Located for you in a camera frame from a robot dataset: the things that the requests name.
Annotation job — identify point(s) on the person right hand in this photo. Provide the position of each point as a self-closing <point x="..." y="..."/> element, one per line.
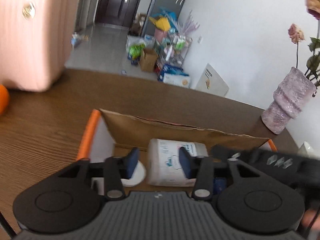
<point x="310" y="221"/>

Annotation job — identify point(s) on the pink suitcase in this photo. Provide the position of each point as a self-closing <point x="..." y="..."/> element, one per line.
<point x="35" y="42"/>

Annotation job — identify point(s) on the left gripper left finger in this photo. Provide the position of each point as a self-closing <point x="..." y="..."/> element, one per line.
<point x="116" y="169"/>

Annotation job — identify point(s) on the wire storage rack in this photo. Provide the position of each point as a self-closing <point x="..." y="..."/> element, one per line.
<point x="174" y="49"/>

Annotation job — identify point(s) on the white jar lid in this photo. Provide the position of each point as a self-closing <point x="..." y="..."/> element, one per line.
<point x="137" y="177"/>

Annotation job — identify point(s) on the dark brown door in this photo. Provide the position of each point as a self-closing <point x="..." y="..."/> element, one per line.
<point x="118" y="13"/>

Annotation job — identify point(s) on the pink glitter vase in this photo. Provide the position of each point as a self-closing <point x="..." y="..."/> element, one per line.
<point x="289" y="99"/>

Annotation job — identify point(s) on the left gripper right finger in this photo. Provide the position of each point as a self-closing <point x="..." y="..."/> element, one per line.
<point x="202" y="170"/>

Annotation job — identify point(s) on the red cardboard pumpkin box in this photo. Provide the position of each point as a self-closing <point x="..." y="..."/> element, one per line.
<point x="111" y="134"/>

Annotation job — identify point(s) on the white leaning board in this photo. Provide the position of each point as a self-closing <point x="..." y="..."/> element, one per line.
<point x="211" y="82"/>

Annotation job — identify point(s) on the orange fruit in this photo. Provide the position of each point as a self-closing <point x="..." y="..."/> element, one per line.
<point x="4" y="99"/>

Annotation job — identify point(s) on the blue white package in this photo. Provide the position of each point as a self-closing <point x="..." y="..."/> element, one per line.
<point x="173" y="75"/>

